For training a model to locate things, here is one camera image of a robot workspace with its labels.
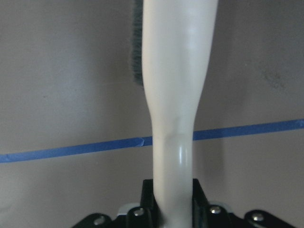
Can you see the white hand brush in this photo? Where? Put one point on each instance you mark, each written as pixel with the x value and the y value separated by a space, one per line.
pixel 171 46

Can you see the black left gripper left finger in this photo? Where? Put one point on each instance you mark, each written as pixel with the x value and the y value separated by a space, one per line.
pixel 147 214

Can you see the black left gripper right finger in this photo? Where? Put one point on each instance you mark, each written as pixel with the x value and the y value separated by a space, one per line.
pixel 205 214

